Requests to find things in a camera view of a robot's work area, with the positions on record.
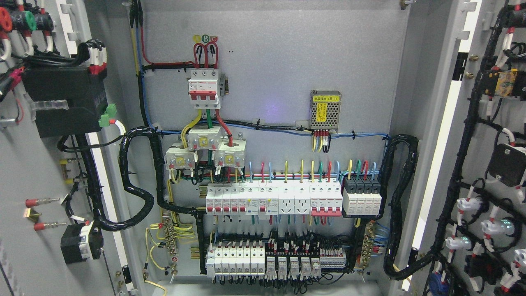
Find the grey cabinet door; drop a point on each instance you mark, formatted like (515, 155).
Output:
(32, 263)
(458, 183)

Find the white socket and breaker row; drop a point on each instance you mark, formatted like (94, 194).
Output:
(277, 197)

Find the metal mesh power supply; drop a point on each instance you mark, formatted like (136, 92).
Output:
(325, 110)

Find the red main circuit breaker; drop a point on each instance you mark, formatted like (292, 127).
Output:
(206, 88)

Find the lower relay terminal row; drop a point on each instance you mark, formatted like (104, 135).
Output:
(276, 261)

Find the white current transformers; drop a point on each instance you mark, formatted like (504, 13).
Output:
(205, 144)

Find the black digital power meter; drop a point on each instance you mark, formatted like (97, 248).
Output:
(70, 100)

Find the black surge protector block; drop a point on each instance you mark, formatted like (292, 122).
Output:
(361, 199)

